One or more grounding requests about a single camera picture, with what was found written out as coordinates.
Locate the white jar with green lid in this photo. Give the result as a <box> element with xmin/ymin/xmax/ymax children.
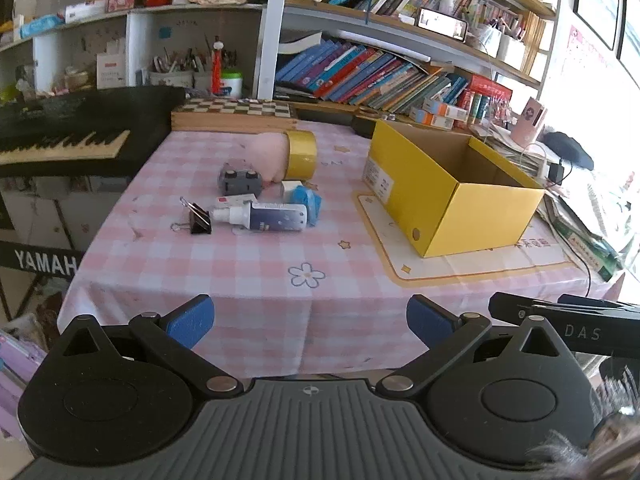
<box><xmin>220</xmin><ymin>70</ymin><xmax>244</xmax><ymax>98</ymax></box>

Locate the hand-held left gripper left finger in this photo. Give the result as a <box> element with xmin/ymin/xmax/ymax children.
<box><xmin>52</xmin><ymin>294</ymin><xmax>244</xmax><ymax>400</ymax></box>

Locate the white box with red print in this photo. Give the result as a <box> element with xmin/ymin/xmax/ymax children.
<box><xmin>96</xmin><ymin>40</ymin><xmax>127</xmax><ymax>88</ymax></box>

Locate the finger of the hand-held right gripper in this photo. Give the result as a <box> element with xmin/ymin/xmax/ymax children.
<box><xmin>489</xmin><ymin>291</ymin><xmax>640</xmax><ymax>358</ymax></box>
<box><xmin>556</xmin><ymin>293</ymin><xmax>640</xmax><ymax>312</ymax></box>

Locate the red and white bottle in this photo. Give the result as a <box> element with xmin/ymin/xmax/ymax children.
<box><xmin>211</xmin><ymin>37</ymin><xmax>224</xmax><ymax>96</ymax></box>

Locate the white and blue bottle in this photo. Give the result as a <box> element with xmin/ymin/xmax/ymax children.
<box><xmin>209</xmin><ymin>202</ymin><xmax>308</xmax><ymax>233</ymax></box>

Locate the black electronic keyboard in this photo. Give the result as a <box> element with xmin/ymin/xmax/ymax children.
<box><xmin>0</xmin><ymin>85</ymin><xmax>187</xmax><ymax>178</ymax></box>

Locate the pink tumbler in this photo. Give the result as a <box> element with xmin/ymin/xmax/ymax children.
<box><xmin>510</xmin><ymin>96</ymin><xmax>548</xmax><ymax>147</ymax></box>

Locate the white pen holder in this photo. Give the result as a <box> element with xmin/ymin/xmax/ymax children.
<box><xmin>149</xmin><ymin>47</ymin><xmax>193</xmax><ymax>88</ymax></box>

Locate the small white red-label box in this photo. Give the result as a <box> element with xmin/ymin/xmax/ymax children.
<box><xmin>214</xmin><ymin>194</ymin><xmax>257</xmax><ymax>209</ymax></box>

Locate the thick red book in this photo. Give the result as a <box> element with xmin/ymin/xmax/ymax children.
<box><xmin>467</xmin><ymin>74</ymin><xmax>513</xmax><ymax>106</ymax></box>

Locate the stack of papers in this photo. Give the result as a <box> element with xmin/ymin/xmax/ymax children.
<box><xmin>480</xmin><ymin>120</ymin><xmax>626</xmax><ymax>281</ymax></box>

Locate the grey furry sleeve cuff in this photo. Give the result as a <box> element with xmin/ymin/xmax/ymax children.
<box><xmin>525</xmin><ymin>375</ymin><xmax>640</xmax><ymax>480</ymax></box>

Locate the white placemat with orange border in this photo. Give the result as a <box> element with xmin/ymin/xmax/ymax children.
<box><xmin>355</xmin><ymin>192</ymin><xmax>581</xmax><ymax>288</ymax></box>

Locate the black framed picture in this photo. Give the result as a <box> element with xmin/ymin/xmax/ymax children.
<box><xmin>617</xmin><ymin>0</ymin><xmax>640</xmax><ymax>73</ymax></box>
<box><xmin>574</xmin><ymin>0</ymin><xmax>621</xmax><ymax>51</ymax></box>

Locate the white wooden bookshelf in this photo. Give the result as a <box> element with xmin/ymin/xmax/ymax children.
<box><xmin>0</xmin><ymin>0</ymin><xmax>561</xmax><ymax>111</ymax></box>

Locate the stack of purple books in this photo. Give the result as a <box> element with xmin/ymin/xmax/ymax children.
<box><xmin>0</xmin><ymin>327</ymin><xmax>48</xmax><ymax>441</ymax></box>

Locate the yellow tape roll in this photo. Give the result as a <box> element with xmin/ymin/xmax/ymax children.
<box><xmin>283</xmin><ymin>130</ymin><xmax>319</xmax><ymax>181</ymax></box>

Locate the pink wall poster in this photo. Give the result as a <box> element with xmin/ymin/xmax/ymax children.
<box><xmin>560</xmin><ymin>25</ymin><xmax>616</xmax><ymax>91</ymax></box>

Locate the yellow cardboard box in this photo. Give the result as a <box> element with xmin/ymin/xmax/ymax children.
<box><xmin>362</xmin><ymin>119</ymin><xmax>547</xmax><ymax>259</ymax></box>

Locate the wooden chessboard box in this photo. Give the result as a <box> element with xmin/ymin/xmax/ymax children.
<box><xmin>171</xmin><ymin>97</ymin><xmax>299</xmax><ymax>134</ymax></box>

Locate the row of leaning picture books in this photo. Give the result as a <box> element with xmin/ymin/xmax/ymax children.
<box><xmin>274</xmin><ymin>39</ymin><xmax>468</xmax><ymax>116</ymax></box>

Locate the small brown box with knobs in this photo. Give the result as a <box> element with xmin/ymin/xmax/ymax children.
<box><xmin>350</xmin><ymin>112</ymin><xmax>396</xmax><ymax>138</ymax></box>

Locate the smartphone on stand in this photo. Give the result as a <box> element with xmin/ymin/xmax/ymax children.
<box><xmin>416</xmin><ymin>7</ymin><xmax>468</xmax><ymax>41</ymax></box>

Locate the black hat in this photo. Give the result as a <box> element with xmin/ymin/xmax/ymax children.
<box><xmin>542</xmin><ymin>131</ymin><xmax>595</xmax><ymax>171</ymax></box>

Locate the white pen cup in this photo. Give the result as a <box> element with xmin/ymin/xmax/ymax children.
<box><xmin>497</xmin><ymin>35</ymin><xmax>526</xmax><ymax>68</ymax></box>
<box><xmin>472</xmin><ymin>25</ymin><xmax>503</xmax><ymax>58</ymax></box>

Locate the pink plush toy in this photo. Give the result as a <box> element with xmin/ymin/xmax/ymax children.
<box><xmin>243</xmin><ymin>131</ymin><xmax>291</xmax><ymax>184</ymax></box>

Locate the green and white carton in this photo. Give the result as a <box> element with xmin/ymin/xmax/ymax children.
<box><xmin>555</xmin><ymin>220</ymin><xmax>623</xmax><ymax>281</ymax></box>

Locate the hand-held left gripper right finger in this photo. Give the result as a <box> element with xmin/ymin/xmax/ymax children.
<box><xmin>375</xmin><ymin>294</ymin><xmax>581</xmax><ymax>401</ymax></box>

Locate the row of small upright books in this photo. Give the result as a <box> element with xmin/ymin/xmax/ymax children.
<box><xmin>457</xmin><ymin>91</ymin><xmax>511</xmax><ymax>126</ymax></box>

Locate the black binder clip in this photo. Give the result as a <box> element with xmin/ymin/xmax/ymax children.
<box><xmin>171</xmin><ymin>197</ymin><xmax>213</xmax><ymax>235</ymax></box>

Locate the grey toy truck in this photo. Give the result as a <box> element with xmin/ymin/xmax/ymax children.
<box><xmin>217</xmin><ymin>162</ymin><xmax>264</xmax><ymax>197</ymax></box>

